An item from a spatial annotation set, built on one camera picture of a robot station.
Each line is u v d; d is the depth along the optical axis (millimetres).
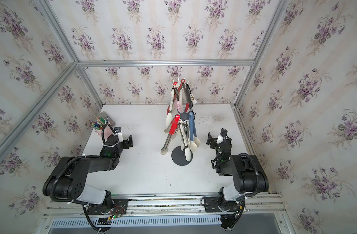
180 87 721
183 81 709
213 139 816
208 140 838
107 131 952
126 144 839
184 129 628
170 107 782
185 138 642
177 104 782
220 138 791
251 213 728
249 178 433
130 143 860
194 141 708
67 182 439
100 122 956
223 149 676
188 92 762
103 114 1108
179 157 910
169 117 801
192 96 817
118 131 797
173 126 653
